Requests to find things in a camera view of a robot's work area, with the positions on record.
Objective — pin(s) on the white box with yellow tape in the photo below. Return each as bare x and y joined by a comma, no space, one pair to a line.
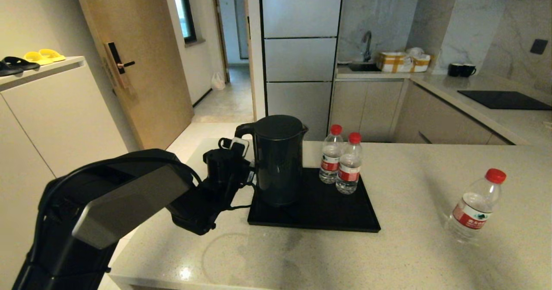
393,62
420,64

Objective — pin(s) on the yellow slipper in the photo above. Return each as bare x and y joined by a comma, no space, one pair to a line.
52,55
37,58

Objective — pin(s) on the grey refrigerator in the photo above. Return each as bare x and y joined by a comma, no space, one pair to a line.
299,57

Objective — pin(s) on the white tall cabinet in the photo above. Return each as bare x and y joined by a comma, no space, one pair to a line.
56,108

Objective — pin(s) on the wooden door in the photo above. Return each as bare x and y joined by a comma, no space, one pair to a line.
146,44

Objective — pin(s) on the beige kitchen base cabinets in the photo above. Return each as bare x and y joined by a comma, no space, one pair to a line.
366,108

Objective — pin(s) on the black mug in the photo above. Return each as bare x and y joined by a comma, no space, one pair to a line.
454,70
468,70

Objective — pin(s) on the black slipper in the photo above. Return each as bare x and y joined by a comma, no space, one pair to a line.
21,62
7,68

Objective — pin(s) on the metal kitchen faucet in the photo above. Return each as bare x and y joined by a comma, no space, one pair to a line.
367,45

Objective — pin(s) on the black rectangular tray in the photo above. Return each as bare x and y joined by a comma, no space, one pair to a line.
336,212

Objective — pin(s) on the black electric kettle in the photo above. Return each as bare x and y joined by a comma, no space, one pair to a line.
278,160

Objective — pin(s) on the black induction cooktop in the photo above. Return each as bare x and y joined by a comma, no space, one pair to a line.
504,100

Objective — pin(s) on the dark framed window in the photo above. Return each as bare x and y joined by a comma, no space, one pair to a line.
187,9

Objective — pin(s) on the white plastic bag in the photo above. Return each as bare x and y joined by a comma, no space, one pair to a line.
217,81

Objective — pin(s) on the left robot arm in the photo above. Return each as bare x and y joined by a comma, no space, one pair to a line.
120,203

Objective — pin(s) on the red-capped water bottle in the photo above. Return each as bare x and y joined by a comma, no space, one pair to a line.
349,169
330,156
473,212

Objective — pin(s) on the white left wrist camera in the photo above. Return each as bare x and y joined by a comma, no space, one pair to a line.
239,146

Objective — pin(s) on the white crumpled bag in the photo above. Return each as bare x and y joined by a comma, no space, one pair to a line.
415,52

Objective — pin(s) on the dark wall switch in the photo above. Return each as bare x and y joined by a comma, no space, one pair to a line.
539,46

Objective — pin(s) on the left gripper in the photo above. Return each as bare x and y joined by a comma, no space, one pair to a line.
226,171

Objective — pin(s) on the kitchen sink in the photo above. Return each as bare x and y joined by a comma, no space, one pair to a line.
364,67

